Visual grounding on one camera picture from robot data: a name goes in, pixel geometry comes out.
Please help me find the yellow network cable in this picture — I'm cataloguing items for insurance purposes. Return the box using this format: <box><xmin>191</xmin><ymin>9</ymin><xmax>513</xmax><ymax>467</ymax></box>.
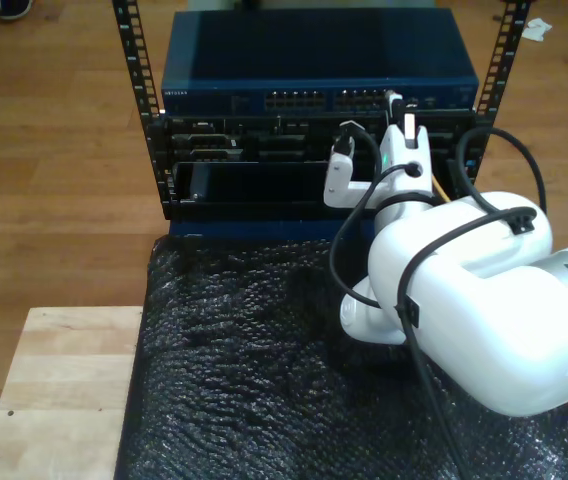
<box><xmin>386</xmin><ymin>89</ymin><xmax>451</xmax><ymax>204</ymax></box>

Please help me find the black rack server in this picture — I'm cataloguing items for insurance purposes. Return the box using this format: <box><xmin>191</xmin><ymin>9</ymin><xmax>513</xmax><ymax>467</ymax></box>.
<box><xmin>162</xmin><ymin>113</ymin><xmax>476</xmax><ymax>164</ymax></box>

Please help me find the white crumpled paper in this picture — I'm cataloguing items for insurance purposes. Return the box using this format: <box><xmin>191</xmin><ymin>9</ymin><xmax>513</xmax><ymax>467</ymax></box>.
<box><xmin>521</xmin><ymin>18</ymin><xmax>554</xmax><ymax>44</ymax></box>

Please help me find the black bubble mat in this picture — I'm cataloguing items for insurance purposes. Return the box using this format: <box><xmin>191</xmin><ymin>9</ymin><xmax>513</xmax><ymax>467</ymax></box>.
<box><xmin>113</xmin><ymin>234</ymin><xmax>568</xmax><ymax>480</ymax></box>

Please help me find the person's foot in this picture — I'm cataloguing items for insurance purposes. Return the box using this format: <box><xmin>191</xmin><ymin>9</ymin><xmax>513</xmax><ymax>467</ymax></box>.
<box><xmin>0</xmin><ymin>0</ymin><xmax>35</xmax><ymax>22</ymax></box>

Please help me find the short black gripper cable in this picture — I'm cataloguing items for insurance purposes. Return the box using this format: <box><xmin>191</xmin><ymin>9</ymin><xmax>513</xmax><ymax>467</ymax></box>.
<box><xmin>383</xmin><ymin>162</ymin><xmax>438</xmax><ymax>209</ymax></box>

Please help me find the long black camera cable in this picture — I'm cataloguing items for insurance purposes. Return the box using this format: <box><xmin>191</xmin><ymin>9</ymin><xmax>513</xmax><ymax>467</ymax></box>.
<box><xmin>328</xmin><ymin>122</ymin><xmax>548</xmax><ymax>480</ymax></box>

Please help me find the blue network switch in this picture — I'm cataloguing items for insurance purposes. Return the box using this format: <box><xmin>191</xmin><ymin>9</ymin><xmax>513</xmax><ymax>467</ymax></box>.
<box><xmin>160</xmin><ymin>8</ymin><xmax>480</xmax><ymax>114</ymax></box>

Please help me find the black perforated rack post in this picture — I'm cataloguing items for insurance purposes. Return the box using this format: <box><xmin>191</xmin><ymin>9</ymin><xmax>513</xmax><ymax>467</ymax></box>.
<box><xmin>111</xmin><ymin>0</ymin><xmax>173</xmax><ymax>221</ymax></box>
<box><xmin>456</xmin><ymin>0</ymin><xmax>533</xmax><ymax>191</ymax></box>

